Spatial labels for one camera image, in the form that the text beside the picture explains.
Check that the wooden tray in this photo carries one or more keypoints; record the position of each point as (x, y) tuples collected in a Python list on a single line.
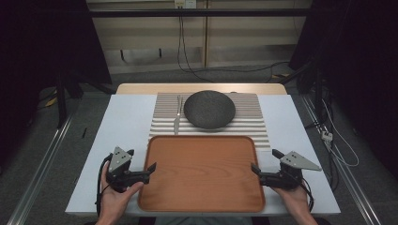
[(202, 175)]

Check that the black horizontal bar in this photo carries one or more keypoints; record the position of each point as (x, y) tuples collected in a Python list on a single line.
[(200, 12)]

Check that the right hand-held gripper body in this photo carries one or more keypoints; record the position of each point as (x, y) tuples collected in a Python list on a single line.
[(292, 170)]

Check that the striped beige placemat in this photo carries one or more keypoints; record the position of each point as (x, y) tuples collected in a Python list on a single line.
[(253, 125)]

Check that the small black floor object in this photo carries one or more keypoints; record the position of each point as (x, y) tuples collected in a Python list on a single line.
[(84, 132)]

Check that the white power strip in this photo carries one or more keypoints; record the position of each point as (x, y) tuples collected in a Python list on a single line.
[(326, 135)]

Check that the person's right hand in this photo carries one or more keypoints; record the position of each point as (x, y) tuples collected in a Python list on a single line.
[(292, 198)]

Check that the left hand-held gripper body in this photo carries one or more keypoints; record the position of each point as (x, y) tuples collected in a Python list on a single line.
[(118, 161)]

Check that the aluminium floor rail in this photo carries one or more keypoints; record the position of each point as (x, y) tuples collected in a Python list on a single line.
[(347, 175), (37, 175)]

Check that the black curtain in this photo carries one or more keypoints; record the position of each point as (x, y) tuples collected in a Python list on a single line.
[(40, 43), (359, 62)]

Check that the person's left hand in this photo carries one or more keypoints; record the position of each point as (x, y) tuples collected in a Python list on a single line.
[(117, 201)]

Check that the silver fork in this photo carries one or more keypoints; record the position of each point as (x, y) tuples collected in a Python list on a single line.
[(178, 115)]

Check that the person's grey clothing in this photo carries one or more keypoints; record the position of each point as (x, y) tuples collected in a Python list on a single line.
[(203, 221)]

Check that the dark grey stone plate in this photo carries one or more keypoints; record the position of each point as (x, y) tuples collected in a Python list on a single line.
[(209, 109)]

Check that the black metal stand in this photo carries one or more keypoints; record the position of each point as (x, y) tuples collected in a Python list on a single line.
[(61, 103)]

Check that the white wall socket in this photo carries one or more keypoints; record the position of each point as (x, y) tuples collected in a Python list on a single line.
[(185, 3)]

